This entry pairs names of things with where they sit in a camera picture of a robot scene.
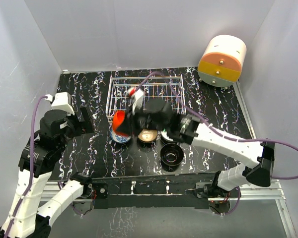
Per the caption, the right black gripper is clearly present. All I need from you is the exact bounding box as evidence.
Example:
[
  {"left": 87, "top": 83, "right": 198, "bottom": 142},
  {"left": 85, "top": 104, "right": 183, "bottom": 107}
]
[{"left": 116, "top": 104, "right": 168, "bottom": 138}]

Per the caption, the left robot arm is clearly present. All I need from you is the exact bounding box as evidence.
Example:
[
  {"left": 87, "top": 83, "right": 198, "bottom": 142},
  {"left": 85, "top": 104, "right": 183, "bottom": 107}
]
[{"left": 0, "top": 107, "right": 94, "bottom": 238}]

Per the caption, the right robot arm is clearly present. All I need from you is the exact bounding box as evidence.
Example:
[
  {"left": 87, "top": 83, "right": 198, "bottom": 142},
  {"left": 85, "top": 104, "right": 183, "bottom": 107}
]
[{"left": 113, "top": 98, "right": 275, "bottom": 197}]

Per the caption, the pastel round drawer cabinet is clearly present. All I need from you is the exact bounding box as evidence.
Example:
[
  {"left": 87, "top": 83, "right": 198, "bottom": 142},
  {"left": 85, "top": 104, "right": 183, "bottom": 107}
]
[{"left": 197, "top": 35, "right": 247, "bottom": 88}]

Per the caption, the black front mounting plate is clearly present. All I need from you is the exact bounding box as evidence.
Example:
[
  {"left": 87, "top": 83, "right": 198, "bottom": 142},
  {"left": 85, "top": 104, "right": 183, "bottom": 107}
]
[{"left": 91, "top": 179, "right": 241, "bottom": 210}]

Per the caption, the white wire dish rack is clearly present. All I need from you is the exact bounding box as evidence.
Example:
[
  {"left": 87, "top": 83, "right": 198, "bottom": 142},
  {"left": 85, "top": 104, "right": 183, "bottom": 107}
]
[{"left": 106, "top": 76, "right": 186, "bottom": 123}]

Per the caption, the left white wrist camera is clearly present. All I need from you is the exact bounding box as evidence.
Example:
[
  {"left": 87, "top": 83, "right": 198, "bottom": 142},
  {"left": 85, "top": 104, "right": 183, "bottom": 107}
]
[{"left": 45, "top": 92, "right": 75, "bottom": 116}]

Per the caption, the black glossy bowl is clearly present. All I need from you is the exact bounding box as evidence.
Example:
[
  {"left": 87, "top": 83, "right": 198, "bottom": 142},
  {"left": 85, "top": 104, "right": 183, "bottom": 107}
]
[{"left": 160, "top": 143, "right": 184, "bottom": 167}]

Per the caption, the orange bowl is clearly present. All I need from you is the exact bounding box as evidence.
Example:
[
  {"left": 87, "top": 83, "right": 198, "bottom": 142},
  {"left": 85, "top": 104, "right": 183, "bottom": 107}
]
[{"left": 112, "top": 111, "right": 125, "bottom": 132}]

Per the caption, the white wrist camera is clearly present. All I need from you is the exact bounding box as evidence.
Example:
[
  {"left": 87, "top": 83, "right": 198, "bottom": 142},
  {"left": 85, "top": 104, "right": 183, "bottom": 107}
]
[
  {"left": 45, "top": 92, "right": 75, "bottom": 116},
  {"left": 127, "top": 87, "right": 144, "bottom": 110}
]

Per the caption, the blue floral white bowl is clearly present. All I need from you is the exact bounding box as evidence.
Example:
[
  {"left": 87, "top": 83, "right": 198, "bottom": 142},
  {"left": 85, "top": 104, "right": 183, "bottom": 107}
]
[{"left": 110, "top": 129, "right": 131, "bottom": 144}]

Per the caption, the brown bowl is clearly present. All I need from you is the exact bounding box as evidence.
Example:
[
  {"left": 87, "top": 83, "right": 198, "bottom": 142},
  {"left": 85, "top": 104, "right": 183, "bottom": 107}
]
[{"left": 138, "top": 129, "right": 158, "bottom": 143}]

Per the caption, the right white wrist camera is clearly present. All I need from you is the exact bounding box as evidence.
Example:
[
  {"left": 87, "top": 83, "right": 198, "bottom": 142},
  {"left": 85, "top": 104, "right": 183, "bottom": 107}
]
[{"left": 127, "top": 87, "right": 144, "bottom": 110}]

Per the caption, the aluminium frame rail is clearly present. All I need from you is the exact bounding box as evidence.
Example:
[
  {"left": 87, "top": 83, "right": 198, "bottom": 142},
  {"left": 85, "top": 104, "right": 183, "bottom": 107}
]
[{"left": 37, "top": 81, "right": 298, "bottom": 238}]

